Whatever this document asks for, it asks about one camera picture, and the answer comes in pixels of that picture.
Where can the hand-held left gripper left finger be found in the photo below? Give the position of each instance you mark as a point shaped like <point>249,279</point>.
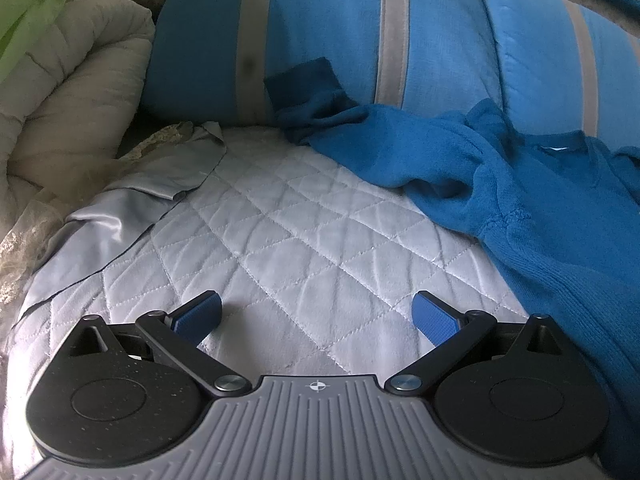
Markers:
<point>197,317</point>

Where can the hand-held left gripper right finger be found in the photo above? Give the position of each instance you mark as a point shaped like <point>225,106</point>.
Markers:
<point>435,317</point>

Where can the blue knit sweater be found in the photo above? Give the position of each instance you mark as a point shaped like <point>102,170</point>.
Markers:
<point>450,160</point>

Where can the white quilted bed cover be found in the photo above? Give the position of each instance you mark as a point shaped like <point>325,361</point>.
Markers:
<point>300,240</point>

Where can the grey satin cloth with lace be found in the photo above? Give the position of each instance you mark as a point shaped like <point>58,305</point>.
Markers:
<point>125,195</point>

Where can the beige quilted comforter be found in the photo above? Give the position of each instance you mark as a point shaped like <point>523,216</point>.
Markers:
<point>75,110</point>

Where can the blue pillow with grey stripes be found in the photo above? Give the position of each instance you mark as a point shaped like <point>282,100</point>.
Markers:
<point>325,20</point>
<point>530,50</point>

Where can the light green blanket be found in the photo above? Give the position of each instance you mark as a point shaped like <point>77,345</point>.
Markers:
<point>25,10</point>

